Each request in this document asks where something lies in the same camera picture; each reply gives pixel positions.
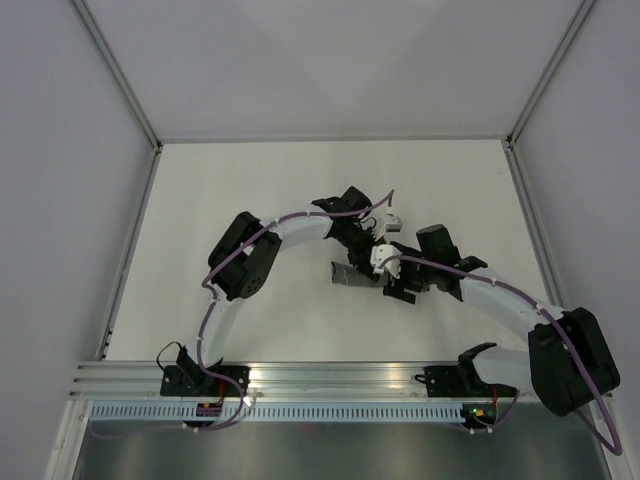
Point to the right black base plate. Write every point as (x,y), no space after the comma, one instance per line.
(457,381)

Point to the aluminium frame post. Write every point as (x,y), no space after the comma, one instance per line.
(90,25)
(577,22)

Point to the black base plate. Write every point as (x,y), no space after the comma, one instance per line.
(457,381)
(230,381)

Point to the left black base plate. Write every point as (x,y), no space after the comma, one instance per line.
(230,381)

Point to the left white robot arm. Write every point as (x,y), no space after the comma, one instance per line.
(240,265)

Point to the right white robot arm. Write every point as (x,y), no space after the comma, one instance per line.
(566,362)

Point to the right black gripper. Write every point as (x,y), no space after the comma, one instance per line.
(396,287)

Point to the white slotted cable duct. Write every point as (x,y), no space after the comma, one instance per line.
(447,412)

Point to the grey cloth napkin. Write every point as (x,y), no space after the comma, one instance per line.
(347,275)

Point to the right aluminium frame post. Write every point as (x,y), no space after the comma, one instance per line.
(577,22)

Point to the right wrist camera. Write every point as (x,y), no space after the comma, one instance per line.
(385,259)

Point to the aluminium mounting rail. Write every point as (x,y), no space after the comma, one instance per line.
(268,381)

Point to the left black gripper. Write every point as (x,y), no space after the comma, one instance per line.
(362,260)

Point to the left aluminium frame post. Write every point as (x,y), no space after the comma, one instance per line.
(90,25)

